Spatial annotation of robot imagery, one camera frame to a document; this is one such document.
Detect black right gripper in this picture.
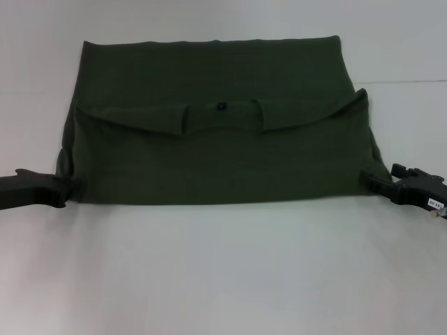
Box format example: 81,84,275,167
360,162,447,220

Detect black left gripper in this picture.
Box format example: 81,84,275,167
0,167,82,211

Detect dark green printed t-shirt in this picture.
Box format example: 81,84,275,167
55,34,393,207

